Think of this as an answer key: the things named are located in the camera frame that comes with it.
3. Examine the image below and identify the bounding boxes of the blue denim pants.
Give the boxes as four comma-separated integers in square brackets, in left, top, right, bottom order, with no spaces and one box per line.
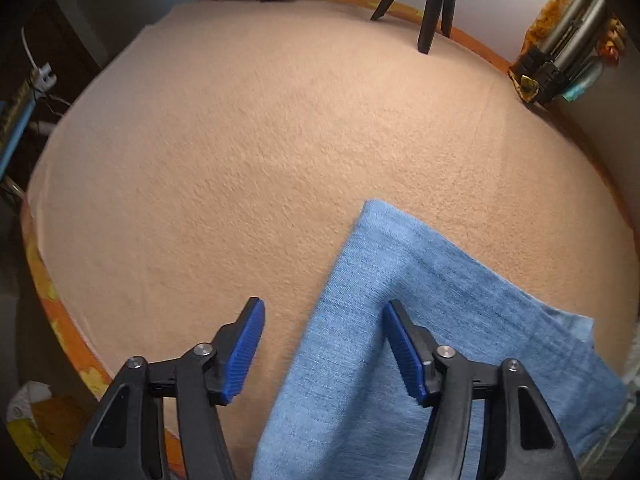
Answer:
[247,199,628,480]

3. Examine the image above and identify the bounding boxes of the white clip lamp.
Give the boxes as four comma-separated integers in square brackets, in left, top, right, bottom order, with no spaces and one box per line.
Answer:
[21,27,58,92]

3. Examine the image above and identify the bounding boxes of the black tripod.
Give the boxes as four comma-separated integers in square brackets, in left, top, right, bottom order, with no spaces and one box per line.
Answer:
[370,0,461,55]

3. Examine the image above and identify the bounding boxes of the leopard print cushion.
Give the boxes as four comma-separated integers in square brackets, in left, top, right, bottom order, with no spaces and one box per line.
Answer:
[0,80,32,137]

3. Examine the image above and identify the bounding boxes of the blue chair with wooden legs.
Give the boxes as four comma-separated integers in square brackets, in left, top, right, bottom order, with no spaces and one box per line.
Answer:
[0,75,42,183]

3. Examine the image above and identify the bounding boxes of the beige fleece blanket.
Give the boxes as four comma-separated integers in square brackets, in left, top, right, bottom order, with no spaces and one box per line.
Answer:
[25,0,633,466]

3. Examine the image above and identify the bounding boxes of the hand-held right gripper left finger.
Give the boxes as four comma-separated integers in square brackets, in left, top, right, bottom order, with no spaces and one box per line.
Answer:
[62,297,266,480]

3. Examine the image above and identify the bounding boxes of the orange printed bed sheet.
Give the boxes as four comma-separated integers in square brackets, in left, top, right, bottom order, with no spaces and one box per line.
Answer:
[20,0,632,480]

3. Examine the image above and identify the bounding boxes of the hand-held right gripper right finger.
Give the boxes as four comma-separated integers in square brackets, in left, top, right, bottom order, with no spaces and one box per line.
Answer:
[382,300,581,480]

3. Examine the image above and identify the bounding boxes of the colourful printed cloth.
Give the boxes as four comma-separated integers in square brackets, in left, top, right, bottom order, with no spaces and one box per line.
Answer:
[520,0,628,103]

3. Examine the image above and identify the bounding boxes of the yellow and white bag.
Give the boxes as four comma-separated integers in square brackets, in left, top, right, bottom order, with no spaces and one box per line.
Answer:
[5,381,68,478]

